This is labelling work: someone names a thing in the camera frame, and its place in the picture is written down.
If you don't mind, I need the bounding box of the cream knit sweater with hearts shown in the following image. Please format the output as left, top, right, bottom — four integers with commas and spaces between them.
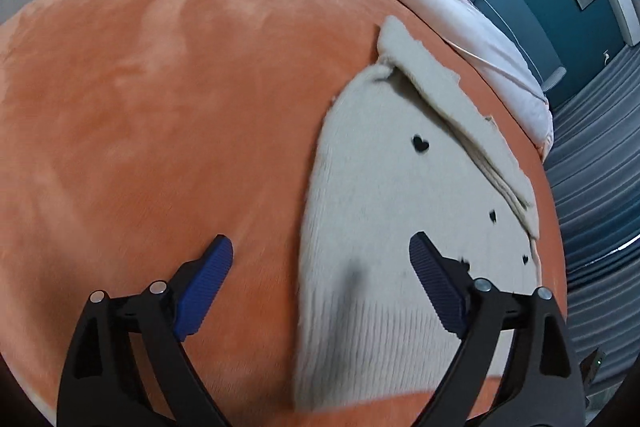
292, 15, 543, 412

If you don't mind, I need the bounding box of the grey striped curtain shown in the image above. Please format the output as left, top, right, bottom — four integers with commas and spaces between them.
543, 41, 640, 413

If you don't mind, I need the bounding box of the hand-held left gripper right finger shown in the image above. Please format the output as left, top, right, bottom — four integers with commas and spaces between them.
409, 231, 587, 427

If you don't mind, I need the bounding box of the orange plush blanket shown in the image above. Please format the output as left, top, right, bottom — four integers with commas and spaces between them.
0, 0, 569, 427

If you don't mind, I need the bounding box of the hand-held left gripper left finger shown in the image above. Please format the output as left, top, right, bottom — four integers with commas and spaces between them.
56, 234, 234, 427

